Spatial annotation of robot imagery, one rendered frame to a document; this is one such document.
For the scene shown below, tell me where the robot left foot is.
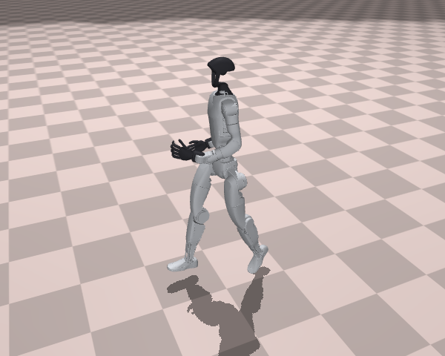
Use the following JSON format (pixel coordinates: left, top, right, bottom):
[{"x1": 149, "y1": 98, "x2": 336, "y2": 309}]
[{"x1": 248, "y1": 245, "x2": 268, "y2": 274}]

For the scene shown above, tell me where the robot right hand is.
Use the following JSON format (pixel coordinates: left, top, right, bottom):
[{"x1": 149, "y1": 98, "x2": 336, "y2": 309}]
[{"x1": 187, "y1": 138, "x2": 211, "y2": 152}]

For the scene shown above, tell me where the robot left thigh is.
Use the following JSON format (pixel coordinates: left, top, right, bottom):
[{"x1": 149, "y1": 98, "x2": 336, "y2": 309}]
[{"x1": 224, "y1": 168, "x2": 252, "y2": 230}]

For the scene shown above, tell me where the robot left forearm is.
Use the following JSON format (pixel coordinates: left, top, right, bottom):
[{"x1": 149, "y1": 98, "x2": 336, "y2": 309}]
[{"x1": 195, "y1": 141, "x2": 240, "y2": 164}]

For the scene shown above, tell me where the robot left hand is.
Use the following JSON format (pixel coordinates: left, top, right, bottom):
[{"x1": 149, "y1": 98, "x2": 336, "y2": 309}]
[{"x1": 171, "y1": 139, "x2": 205, "y2": 162}]

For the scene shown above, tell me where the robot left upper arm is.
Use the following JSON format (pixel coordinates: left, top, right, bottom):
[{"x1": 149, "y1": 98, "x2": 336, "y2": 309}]
[{"x1": 221, "y1": 99, "x2": 242, "y2": 153}]

